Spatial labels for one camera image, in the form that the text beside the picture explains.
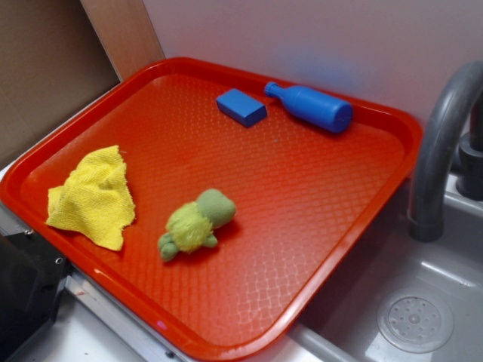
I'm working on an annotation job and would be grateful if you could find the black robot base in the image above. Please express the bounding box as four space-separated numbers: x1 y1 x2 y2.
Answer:
1 232 70 361

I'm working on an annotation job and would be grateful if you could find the yellow microfiber cloth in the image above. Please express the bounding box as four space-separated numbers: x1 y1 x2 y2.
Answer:
46 146 135 251

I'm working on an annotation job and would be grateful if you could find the red plastic tray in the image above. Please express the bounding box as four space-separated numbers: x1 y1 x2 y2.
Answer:
1 58 422 361

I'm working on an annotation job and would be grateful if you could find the green plush turtle toy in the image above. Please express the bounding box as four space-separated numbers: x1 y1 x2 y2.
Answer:
158 189 236 262

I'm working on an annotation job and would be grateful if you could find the blue rectangular block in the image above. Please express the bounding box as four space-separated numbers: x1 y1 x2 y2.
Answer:
215 89 267 127

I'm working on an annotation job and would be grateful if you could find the blue plastic bottle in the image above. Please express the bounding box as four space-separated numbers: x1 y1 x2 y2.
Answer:
264 81 353 133

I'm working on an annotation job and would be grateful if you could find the grey toy faucet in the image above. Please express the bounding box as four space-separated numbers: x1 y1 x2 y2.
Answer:
408 60 482 242

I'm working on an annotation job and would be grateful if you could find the light wooden board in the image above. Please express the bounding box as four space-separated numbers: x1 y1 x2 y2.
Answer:
81 0 165 81

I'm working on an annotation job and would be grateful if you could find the grey toy sink basin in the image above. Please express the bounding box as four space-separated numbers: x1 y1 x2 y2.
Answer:
290 186 482 361

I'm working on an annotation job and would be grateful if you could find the brown cardboard panel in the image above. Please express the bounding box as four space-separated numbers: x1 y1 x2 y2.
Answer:
1 1 118 167

